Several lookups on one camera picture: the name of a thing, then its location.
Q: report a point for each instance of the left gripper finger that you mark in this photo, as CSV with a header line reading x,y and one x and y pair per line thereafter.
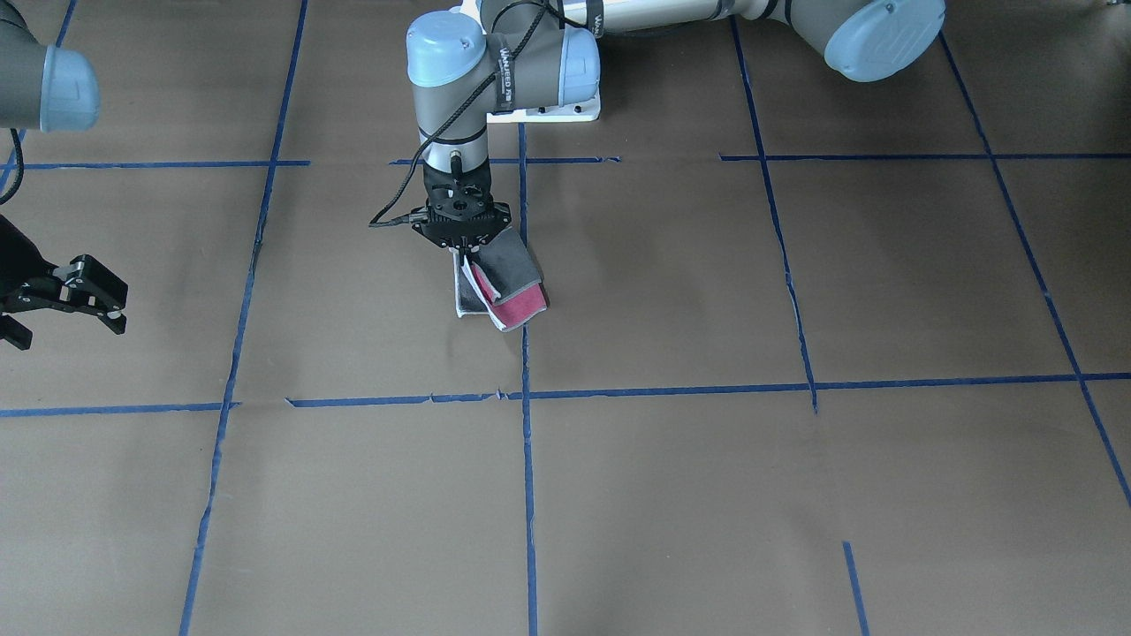
x,y
15,333

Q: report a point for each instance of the pink towel with white trim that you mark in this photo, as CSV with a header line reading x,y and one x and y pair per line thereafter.
x,y
507,286

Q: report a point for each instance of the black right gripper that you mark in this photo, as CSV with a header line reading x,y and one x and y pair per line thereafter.
x,y
19,261

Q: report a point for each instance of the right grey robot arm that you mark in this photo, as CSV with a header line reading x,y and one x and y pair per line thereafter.
x,y
51,89

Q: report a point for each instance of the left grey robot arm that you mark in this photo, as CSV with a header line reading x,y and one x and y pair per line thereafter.
x,y
469,64

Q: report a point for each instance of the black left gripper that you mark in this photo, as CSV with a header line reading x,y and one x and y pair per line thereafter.
x,y
463,256

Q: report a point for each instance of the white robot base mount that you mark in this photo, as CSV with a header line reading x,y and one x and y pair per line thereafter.
x,y
548,65

